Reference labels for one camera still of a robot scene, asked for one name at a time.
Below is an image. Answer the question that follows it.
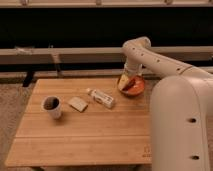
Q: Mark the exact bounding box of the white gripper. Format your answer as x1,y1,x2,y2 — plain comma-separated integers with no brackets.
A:
118,62,142,91

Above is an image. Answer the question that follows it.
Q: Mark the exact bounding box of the orange ceramic bowl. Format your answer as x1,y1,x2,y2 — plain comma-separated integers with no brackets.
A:
119,76,145,96

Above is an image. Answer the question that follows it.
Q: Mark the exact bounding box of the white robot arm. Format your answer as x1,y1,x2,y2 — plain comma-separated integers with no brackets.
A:
122,37,213,171

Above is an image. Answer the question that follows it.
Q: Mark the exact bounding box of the white plastic bottle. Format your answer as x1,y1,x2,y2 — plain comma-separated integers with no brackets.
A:
86,88,115,109

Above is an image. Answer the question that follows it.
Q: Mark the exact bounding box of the wooden table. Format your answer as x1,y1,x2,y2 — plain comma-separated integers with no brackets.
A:
5,78,151,167

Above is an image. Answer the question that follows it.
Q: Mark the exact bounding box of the white paper cup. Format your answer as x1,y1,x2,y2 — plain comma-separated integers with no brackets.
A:
41,96,62,119

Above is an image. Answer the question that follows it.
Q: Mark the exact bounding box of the grey metal rail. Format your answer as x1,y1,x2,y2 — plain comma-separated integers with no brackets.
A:
0,46,213,65

